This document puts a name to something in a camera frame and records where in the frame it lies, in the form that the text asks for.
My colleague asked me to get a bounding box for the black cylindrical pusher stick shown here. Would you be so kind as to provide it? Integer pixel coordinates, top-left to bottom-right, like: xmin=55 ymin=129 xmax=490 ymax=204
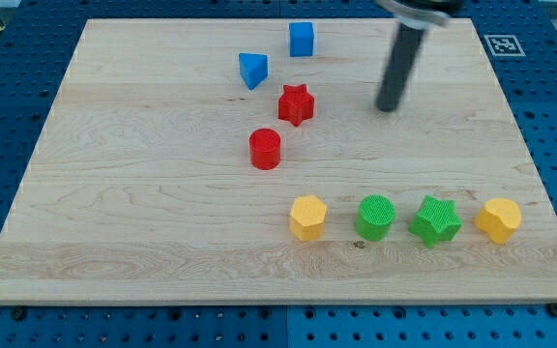
xmin=376 ymin=22 xmax=425 ymax=112

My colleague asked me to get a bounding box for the silver end effector flange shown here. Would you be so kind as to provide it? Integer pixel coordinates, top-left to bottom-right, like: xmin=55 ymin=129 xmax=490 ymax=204
xmin=375 ymin=0 xmax=463 ymax=29

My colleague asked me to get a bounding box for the blue triangle block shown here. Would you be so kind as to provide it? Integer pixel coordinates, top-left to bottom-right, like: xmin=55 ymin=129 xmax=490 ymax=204
xmin=238 ymin=52 xmax=269 ymax=90

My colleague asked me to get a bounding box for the red star block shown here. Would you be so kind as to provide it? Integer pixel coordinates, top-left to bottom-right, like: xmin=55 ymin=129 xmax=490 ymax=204
xmin=278 ymin=84 xmax=315 ymax=127

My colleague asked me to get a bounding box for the green star block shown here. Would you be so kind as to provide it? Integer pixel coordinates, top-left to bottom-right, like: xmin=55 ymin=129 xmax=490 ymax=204
xmin=408 ymin=195 xmax=463 ymax=248

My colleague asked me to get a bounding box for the white fiducial marker tag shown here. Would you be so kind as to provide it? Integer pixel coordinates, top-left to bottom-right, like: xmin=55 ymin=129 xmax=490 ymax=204
xmin=484 ymin=34 xmax=525 ymax=57

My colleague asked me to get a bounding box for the blue cube block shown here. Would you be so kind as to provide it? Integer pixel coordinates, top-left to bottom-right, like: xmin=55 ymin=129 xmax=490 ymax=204
xmin=288 ymin=21 xmax=314 ymax=57

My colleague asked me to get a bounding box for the green cylinder block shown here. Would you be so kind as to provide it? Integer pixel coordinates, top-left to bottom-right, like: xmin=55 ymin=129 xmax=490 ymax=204
xmin=355 ymin=194 xmax=396 ymax=242

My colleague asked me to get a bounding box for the red cylinder block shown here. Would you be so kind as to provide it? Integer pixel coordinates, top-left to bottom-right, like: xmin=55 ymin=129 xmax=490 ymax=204
xmin=249 ymin=128 xmax=281 ymax=170

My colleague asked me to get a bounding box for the yellow heart block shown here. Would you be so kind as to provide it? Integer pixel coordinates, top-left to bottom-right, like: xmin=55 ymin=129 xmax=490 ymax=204
xmin=474 ymin=197 xmax=522 ymax=245

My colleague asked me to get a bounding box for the yellow hexagon block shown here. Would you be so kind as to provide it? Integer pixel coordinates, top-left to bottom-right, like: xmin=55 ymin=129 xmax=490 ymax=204
xmin=289 ymin=195 xmax=327 ymax=242

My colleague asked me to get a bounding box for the wooden board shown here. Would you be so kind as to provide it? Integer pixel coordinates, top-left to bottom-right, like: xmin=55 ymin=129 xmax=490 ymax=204
xmin=0 ymin=19 xmax=557 ymax=306

